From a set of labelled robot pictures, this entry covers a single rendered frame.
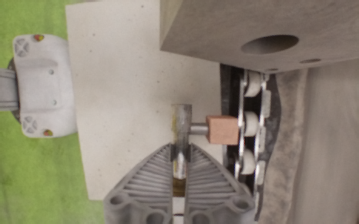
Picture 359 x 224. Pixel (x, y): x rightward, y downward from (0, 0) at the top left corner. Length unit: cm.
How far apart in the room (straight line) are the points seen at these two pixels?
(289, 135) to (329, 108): 9
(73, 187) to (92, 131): 132
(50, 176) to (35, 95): 80
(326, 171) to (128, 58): 41
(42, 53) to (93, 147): 76
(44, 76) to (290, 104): 107
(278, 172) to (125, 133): 30
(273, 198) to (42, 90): 109
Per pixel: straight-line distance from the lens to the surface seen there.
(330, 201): 43
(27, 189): 187
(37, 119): 97
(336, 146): 39
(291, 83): 31
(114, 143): 22
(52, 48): 93
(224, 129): 17
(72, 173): 148
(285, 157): 33
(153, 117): 19
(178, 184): 19
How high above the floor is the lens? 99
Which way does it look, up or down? 85 degrees down
